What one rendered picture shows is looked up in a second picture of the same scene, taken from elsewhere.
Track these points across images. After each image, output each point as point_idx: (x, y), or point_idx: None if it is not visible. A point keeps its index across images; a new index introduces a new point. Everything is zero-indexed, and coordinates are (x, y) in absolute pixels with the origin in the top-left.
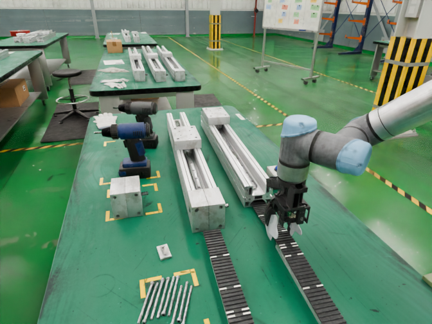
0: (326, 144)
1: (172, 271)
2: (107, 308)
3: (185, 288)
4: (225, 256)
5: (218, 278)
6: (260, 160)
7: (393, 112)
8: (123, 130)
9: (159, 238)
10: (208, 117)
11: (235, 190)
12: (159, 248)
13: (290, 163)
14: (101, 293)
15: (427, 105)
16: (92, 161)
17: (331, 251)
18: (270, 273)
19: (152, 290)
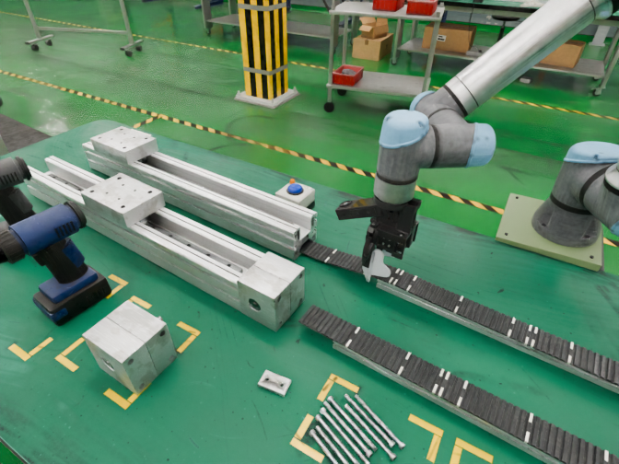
0: (453, 141)
1: (313, 398)
2: None
3: (354, 403)
4: (358, 331)
5: (383, 363)
6: None
7: (483, 80)
8: (33, 237)
9: (243, 369)
10: (124, 152)
11: (261, 244)
12: (263, 383)
13: (407, 179)
14: None
15: (519, 64)
16: None
17: (420, 258)
18: (403, 318)
19: (321, 440)
